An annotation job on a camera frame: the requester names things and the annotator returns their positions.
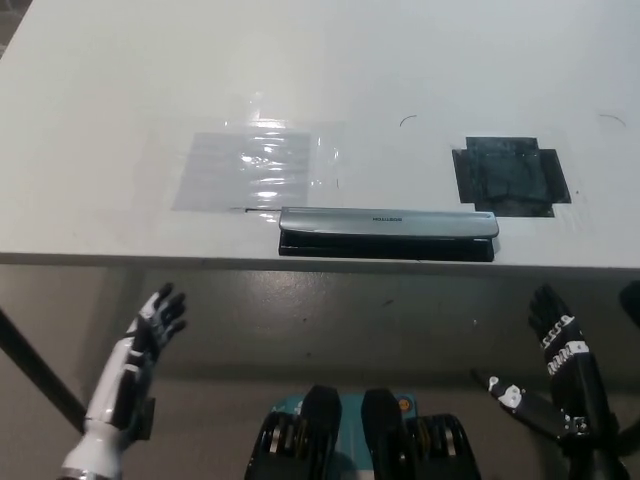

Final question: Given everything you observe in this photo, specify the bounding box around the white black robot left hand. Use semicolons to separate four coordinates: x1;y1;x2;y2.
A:
82;282;189;437

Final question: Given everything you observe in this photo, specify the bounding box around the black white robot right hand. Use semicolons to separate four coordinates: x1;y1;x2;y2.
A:
472;283;617;443

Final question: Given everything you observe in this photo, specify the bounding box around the silver black paper hole puncher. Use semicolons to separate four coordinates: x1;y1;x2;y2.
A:
277;206;501;262

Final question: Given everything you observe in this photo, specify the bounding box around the black table foot plate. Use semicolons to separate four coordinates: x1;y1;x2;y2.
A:
127;394;157;442

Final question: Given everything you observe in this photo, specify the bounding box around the black metal table leg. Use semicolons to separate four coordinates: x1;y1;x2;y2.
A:
0;305;87;432

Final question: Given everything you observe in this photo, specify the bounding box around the dark object under table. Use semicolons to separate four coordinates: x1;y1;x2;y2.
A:
618;281;640;327

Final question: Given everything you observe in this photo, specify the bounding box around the black tape patch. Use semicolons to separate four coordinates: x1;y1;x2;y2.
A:
451;136;573;219

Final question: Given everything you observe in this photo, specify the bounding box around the clear plastic sheet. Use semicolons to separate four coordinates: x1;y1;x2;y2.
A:
171;117;347;213

